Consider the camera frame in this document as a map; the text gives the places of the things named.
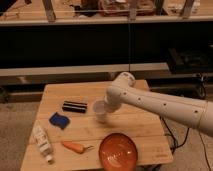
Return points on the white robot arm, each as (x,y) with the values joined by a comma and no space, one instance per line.
(193,113)

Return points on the black rectangular box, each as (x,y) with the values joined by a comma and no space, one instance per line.
(74,107)

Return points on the wooden table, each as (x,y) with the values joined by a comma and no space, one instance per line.
(142,127)

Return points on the blue sponge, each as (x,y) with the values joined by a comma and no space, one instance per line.
(58,120)

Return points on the orange bowl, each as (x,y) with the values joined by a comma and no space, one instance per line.
(117,152)

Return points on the orange carrot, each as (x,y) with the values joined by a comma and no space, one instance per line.
(76,147)

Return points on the long metal shelf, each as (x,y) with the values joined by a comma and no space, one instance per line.
(42,75)

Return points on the white tube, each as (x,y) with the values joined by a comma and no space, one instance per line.
(42,142)

